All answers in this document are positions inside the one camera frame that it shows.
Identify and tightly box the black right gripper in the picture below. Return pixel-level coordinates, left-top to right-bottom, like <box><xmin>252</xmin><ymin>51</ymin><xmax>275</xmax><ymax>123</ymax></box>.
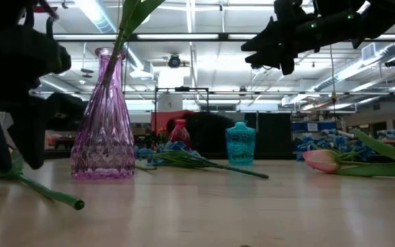
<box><xmin>241</xmin><ymin>0</ymin><xmax>363</xmax><ymax>77</ymax></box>

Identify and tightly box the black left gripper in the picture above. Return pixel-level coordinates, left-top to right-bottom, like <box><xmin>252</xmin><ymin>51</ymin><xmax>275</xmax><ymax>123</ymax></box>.
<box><xmin>0</xmin><ymin>24</ymin><xmax>72</xmax><ymax>174</ymax></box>

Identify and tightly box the yellow artificial tulip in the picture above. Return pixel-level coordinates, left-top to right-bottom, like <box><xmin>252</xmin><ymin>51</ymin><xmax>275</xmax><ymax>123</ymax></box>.
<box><xmin>101</xmin><ymin>0</ymin><xmax>167</xmax><ymax>89</ymax></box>
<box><xmin>0</xmin><ymin>150</ymin><xmax>86</xmax><ymax>211</ymax></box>

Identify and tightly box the purple glass vase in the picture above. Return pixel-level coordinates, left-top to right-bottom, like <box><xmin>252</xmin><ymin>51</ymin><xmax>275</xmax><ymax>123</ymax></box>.
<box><xmin>70</xmin><ymin>47</ymin><xmax>136</xmax><ymax>180</ymax></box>

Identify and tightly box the teal glass vase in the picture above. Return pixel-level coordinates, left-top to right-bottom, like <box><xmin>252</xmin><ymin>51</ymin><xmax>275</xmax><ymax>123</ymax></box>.
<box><xmin>225</xmin><ymin>120</ymin><xmax>257</xmax><ymax>167</ymax></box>

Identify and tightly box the blue artificial flower bunch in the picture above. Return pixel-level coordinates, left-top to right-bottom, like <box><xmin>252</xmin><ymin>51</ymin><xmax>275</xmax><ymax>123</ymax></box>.
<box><xmin>134</xmin><ymin>140</ymin><xmax>270</xmax><ymax>180</ymax></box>
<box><xmin>292</xmin><ymin>134</ymin><xmax>379</xmax><ymax>163</ymax></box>

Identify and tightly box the red glass vase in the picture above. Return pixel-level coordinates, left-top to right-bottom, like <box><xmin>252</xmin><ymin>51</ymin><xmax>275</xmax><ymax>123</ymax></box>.
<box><xmin>168</xmin><ymin>118</ymin><xmax>192</xmax><ymax>150</ymax></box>

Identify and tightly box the black monitor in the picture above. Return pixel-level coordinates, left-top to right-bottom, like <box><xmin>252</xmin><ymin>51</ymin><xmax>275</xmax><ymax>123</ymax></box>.
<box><xmin>45</xmin><ymin>92</ymin><xmax>88</xmax><ymax>132</ymax></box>

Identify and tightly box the black partition panel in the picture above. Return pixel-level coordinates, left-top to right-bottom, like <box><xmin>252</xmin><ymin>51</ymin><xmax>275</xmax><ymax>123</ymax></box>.
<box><xmin>256</xmin><ymin>112</ymin><xmax>293</xmax><ymax>159</ymax></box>

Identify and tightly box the white ceiling vent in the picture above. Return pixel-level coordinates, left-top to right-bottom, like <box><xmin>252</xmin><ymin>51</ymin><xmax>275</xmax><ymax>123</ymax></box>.
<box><xmin>361</xmin><ymin>42</ymin><xmax>377</xmax><ymax>61</ymax></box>

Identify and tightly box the black metal stand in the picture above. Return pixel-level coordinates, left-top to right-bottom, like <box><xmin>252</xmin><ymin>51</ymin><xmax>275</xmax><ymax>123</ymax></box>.
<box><xmin>154</xmin><ymin>86</ymin><xmax>211</xmax><ymax>114</ymax></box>

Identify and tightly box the red cloth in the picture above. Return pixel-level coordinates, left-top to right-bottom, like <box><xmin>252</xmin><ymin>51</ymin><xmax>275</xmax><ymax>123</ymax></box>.
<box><xmin>150</xmin><ymin>109</ymin><xmax>195</xmax><ymax>138</ymax></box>

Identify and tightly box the wooden table with equipment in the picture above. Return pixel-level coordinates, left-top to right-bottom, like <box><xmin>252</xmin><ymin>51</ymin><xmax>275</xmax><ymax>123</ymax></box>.
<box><xmin>320</xmin><ymin>128</ymin><xmax>395</xmax><ymax>147</ymax></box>

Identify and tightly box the yellow hanging cord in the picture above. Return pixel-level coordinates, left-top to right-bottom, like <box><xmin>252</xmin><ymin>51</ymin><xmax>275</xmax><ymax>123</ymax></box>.
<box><xmin>328</xmin><ymin>44</ymin><xmax>339</xmax><ymax>108</ymax></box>

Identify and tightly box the black ceiling dome camera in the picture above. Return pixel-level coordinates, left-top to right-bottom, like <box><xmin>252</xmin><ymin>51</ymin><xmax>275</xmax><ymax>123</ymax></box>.
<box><xmin>167</xmin><ymin>54</ymin><xmax>182</xmax><ymax>69</ymax></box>

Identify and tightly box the black aluminium rig frame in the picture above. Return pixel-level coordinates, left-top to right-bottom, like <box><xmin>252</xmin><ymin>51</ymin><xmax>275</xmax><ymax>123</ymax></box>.
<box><xmin>43</xmin><ymin>150</ymin><xmax>395</xmax><ymax>164</ymax></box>

